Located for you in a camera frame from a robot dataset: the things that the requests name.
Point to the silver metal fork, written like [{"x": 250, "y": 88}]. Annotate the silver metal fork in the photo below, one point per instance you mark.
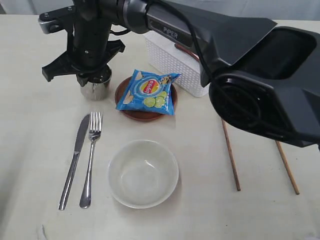
[{"x": 95, "y": 130}]

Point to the white perforated plastic basket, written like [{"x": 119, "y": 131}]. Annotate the white perforated plastic basket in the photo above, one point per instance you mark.
[{"x": 166, "y": 58}]

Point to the blue chips snack bag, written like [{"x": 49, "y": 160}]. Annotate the blue chips snack bag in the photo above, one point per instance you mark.
[{"x": 148, "y": 92}]

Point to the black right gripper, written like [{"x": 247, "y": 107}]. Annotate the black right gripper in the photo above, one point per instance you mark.
[{"x": 65, "y": 65}]

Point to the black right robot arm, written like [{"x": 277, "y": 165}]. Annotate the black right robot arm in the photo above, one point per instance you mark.
[{"x": 262, "y": 78}]

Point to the clear drinking glass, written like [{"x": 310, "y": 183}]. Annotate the clear drinking glass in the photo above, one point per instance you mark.
[{"x": 95, "y": 86}]

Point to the speckled white bowl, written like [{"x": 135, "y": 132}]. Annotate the speckled white bowl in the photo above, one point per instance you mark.
[{"x": 143, "y": 174}]

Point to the dark brown wooden spoon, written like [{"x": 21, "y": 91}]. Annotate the dark brown wooden spoon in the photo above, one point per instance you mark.
[{"x": 186, "y": 51}]

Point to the silver table knife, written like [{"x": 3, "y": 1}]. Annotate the silver table knife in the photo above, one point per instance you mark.
[{"x": 80, "y": 137}]

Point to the wooden chopstick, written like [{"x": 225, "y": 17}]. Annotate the wooden chopstick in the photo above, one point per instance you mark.
[
  {"x": 287, "y": 168},
  {"x": 231, "y": 157}
]

